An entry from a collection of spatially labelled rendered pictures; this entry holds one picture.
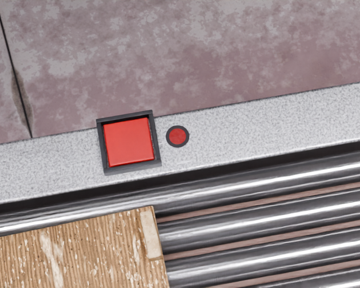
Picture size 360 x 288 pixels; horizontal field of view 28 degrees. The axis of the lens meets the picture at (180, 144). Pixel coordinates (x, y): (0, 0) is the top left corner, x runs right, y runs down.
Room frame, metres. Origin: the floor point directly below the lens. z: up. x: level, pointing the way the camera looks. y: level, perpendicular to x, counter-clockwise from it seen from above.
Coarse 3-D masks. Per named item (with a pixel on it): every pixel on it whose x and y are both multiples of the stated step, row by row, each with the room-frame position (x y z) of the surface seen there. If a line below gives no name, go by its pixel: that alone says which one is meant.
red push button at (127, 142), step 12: (132, 120) 0.35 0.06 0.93; (144, 120) 0.35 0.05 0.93; (108, 132) 0.33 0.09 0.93; (120, 132) 0.33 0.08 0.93; (132, 132) 0.33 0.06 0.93; (144, 132) 0.33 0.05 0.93; (108, 144) 0.32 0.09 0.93; (120, 144) 0.32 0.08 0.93; (132, 144) 0.32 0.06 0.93; (144, 144) 0.31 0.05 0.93; (108, 156) 0.30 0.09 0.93; (120, 156) 0.30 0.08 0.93; (132, 156) 0.30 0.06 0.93; (144, 156) 0.30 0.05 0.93
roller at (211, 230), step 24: (336, 192) 0.24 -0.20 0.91; (216, 216) 0.22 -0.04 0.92; (240, 216) 0.21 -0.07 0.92; (264, 216) 0.21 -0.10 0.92; (288, 216) 0.21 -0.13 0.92; (312, 216) 0.21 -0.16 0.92; (336, 216) 0.21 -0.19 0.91; (168, 240) 0.19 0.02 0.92; (192, 240) 0.19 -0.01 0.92; (216, 240) 0.19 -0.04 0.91; (240, 240) 0.19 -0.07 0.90
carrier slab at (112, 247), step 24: (120, 216) 0.22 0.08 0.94; (0, 240) 0.20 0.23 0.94; (24, 240) 0.19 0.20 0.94; (48, 240) 0.19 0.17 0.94; (72, 240) 0.19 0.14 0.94; (96, 240) 0.19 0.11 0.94; (120, 240) 0.19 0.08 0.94; (144, 240) 0.19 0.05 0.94; (0, 264) 0.17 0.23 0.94; (24, 264) 0.16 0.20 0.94; (48, 264) 0.16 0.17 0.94; (72, 264) 0.16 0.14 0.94; (96, 264) 0.16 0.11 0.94; (120, 264) 0.16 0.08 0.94; (144, 264) 0.16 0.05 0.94
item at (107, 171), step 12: (96, 120) 0.35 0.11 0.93; (108, 120) 0.35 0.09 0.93; (120, 120) 0.35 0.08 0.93; (156, 132) 0.33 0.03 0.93; (156, 144) 0.31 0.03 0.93; (156, 156) 0.30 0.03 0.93; (108, 168) 0.28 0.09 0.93; (120, 168) 0.28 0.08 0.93; (132, 168) 0.28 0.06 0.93; (144, 168) 0.28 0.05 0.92
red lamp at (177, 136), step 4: (172, 132) 0.33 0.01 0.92; (176, 132) 0.33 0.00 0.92; (180, 132) 0.33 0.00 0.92; (184, 132) 0.33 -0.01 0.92; (172, 136) 0.33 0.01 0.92; (176, 136) 0.33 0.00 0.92; (180, 136) 0.33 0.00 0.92; (184, 136) 0.33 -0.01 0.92; (172, 140) 0.32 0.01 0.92; (176, 140) 0.32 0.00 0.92; (180, 140) 0.32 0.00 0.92; (184, 140) 0.32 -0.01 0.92
